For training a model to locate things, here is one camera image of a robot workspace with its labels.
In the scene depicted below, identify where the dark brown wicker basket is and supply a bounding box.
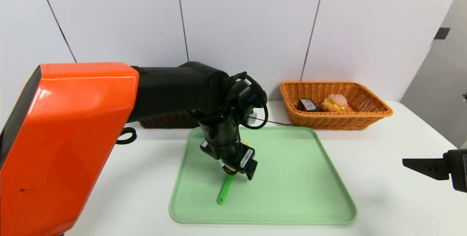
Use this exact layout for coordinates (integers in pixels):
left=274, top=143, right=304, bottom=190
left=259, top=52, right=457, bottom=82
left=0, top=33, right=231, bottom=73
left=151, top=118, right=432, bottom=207
left=139, top=111, right=200, bottom=129

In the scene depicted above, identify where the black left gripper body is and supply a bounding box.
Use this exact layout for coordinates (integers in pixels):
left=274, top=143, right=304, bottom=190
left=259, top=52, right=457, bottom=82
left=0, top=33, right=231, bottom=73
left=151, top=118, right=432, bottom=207
left=200, top=124, right=255, bottom=175

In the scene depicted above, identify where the yellow pasta fork green handle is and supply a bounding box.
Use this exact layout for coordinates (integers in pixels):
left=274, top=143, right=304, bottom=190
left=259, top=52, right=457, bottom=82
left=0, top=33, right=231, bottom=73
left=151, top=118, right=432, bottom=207
left=217, top=140, right=249, bottom=205

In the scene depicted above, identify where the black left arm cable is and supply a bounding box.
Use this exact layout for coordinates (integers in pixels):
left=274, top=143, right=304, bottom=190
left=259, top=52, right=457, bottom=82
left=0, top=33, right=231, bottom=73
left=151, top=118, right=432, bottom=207
left=223, top=71, right=269, bottom=131

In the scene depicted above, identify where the black strawberry gum box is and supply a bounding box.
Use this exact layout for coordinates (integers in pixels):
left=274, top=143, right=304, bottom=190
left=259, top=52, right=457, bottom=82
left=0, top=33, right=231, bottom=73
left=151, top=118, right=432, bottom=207
left=297, top=98, right=321, bottom=113

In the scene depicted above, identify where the light green plastic tray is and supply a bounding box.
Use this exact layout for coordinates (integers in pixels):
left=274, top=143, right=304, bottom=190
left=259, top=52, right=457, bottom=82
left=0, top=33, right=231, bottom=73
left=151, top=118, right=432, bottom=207
left=169, top=126, right=358, bottom=225

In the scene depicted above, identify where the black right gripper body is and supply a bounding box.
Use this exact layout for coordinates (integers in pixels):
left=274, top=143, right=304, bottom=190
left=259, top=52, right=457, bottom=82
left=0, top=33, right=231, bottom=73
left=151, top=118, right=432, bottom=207
left=443, top=149, right=467, bottom=193

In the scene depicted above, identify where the orange wicker basket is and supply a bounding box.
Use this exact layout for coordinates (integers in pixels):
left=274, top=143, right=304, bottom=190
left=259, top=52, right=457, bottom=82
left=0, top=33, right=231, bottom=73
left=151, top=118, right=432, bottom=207
left=279, top=81, right=394, bottom=131

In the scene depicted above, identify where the pink yellow bun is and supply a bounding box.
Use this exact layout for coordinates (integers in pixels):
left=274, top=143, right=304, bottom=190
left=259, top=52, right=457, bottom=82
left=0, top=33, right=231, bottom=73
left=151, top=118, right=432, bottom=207
left=321, top=94, right=353, bottom=113

